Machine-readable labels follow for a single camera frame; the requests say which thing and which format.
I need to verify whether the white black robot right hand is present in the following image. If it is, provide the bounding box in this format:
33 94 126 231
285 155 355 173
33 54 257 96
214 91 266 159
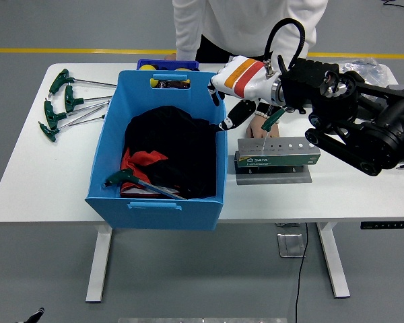
207 56 279 132

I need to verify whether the person's left hand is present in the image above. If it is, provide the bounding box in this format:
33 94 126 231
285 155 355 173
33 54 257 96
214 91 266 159
245 115 280 139

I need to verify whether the black white robot left hand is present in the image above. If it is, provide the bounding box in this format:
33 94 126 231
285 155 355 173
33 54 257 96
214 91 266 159
23 307 45 323

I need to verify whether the small green T-handle hex key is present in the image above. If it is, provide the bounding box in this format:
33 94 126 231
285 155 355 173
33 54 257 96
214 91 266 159
259 107 286 151

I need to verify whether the metal hex key rack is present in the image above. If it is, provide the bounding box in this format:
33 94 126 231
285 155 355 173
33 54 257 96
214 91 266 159
234 136 323 185

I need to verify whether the large green T-handle hex key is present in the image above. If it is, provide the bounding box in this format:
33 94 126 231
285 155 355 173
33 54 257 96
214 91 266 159
103 168 188 201

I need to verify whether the light blue storage box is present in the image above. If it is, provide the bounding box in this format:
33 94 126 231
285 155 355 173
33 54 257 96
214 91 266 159
85 69 228 231

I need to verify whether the dark blue plastic bin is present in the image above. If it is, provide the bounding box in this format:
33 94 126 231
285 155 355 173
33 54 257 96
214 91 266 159
136 59 200 72

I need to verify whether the dark brown object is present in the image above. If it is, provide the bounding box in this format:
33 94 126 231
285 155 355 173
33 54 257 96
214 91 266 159
161 80 191 89

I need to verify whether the person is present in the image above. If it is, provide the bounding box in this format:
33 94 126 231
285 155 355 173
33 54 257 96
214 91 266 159
164 0 329 139

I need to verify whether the black cloth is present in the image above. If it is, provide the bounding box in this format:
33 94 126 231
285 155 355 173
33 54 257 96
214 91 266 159
123 106 218 199

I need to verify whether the white table leg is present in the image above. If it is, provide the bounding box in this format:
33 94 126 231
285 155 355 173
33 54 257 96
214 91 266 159
316 222 351 299
86 225 112 303

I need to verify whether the red cloth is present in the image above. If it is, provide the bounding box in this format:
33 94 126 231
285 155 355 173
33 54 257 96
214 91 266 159
120 150 182 199

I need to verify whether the clear plastic parts bag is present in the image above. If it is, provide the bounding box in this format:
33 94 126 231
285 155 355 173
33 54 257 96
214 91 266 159
336 57 390 85

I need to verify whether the metal floor plate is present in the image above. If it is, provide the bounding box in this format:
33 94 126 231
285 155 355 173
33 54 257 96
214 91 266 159
277 232 306 258

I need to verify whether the black table control panel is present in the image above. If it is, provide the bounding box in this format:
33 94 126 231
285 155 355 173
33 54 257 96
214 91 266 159
360 220 404 230

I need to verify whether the black cable on floor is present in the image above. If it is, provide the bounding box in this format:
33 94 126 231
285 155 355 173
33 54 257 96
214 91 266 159
382 0 404 16

